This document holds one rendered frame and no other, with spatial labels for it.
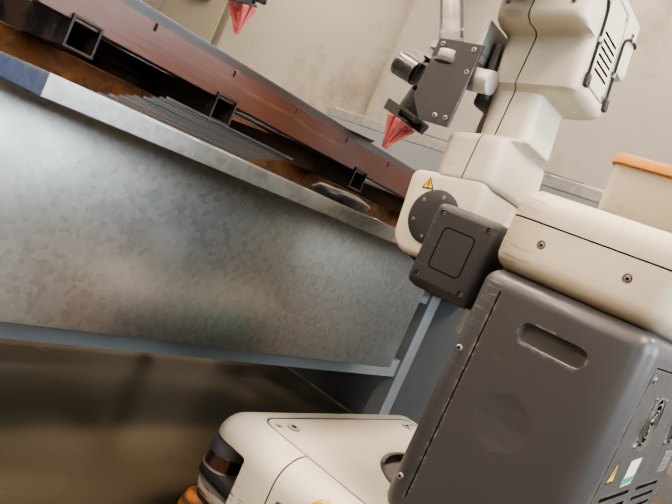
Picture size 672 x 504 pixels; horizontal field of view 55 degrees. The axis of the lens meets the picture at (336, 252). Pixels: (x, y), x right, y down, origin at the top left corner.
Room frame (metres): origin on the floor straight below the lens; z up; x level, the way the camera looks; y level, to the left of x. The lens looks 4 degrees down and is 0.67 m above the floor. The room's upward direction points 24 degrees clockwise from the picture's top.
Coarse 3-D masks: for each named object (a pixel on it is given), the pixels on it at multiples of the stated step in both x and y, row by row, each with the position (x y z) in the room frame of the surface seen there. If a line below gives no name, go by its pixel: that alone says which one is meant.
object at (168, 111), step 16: (112, 96) 0.90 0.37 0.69; (128, 96) 0.92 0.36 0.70; (144, 96) 0.94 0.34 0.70; (160, 96) 0.96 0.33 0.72; (144, 112) 0.95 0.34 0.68; (160, 112) 0.97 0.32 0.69; (176, 112) 0.99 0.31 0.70; (192, 112) 1.01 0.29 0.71; (176, 128) 0.99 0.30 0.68; (192, 128) 1.01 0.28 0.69; (208, 128) 1.04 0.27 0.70; (224, 128) 1.06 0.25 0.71; (224, 144) 1.07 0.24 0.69; (240, 144) 1.10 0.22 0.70; (256, 144) 1.12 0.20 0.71
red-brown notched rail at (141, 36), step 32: (32, 0) 0.94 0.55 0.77; (64, 0) 0.94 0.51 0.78; (96, 0) 0.97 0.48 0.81; (96, 32) 0.99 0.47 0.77; (128, 32) 1.03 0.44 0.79; (160, 32) 1.07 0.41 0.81; (160, 64) 1.08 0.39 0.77; (192, 64) 1.13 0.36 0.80; (224, 64) 1.18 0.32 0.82; (256, 96) 1.25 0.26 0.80; (288, 128) 1.34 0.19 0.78; (320, 128) 1.41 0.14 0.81; (352, 160) 1.52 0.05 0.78; (384, 160) 1.61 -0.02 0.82
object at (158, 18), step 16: (128, 0) 1.06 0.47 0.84; (160, 16) 1.10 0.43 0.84; (176, 32) 1.14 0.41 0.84; (208, 48) 1.19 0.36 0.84; (240, 64) 1.26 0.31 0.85; (256, 80) 1.30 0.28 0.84; (288, 96) 1.37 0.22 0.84; (240, 112) 2.01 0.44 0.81; (320, 112) 1.46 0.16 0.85; (336, 128) 1.51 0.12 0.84; (368, 144) 1.61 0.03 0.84
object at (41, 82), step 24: (0, 72) 0.84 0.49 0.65; (24, 72) 0.80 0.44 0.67; (48, 72) 0.76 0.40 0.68; (48, 96) 0.77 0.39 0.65; (72, 96) 0.79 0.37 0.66; (96, 96) 0.81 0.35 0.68; (120, 120) 0.84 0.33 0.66; (144, 120) 0.87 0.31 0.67; (168, 144) 0.91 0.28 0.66; (192, 144) 0.94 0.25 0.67; (216, 168) 0.98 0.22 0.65; (240, 168) 1.02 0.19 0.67; (288, 192) 1.11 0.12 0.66; (312, 192) 1.16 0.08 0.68; (336, 216) 1.23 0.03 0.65; (360, 216) 1.28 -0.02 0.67
